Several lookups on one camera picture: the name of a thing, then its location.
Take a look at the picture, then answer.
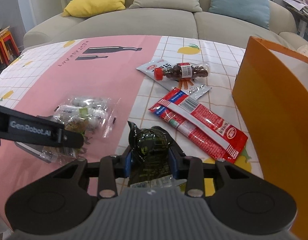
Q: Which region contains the dark green snack bag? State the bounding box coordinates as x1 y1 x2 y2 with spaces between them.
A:
128 121 174 187

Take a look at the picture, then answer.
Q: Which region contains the clear white candy bag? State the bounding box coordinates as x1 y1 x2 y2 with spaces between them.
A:
38 95 121 164

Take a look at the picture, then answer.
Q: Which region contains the red spicy strip packet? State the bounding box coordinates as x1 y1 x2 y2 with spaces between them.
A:
149 88 248 164

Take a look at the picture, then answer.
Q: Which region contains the white spicy strip packet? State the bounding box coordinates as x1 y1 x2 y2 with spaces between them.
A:
136 59 211 100

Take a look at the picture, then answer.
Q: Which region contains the cola bottle candy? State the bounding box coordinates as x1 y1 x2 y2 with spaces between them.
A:
154 62 209 81

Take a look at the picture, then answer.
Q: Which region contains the orange red stool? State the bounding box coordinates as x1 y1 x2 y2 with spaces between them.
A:
0 26 20 66

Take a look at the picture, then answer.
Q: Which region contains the pink lemon tablecloth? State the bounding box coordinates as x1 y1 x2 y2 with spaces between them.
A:
0 35 265 230

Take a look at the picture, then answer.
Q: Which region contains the orange cardboard box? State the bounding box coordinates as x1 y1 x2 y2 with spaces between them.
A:
232 37 308 239

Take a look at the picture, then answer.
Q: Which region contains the beige sofa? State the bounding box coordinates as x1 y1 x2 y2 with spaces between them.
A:
23 0 308 50

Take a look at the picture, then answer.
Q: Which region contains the yellow cushion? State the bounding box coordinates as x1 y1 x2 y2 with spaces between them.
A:
61 0 126 18

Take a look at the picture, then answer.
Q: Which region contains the light blue cushion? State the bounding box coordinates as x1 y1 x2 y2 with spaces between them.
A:
209 0 270 29

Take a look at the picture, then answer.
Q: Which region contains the cluttered white desk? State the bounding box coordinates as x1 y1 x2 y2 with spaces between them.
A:
283 0 308 41

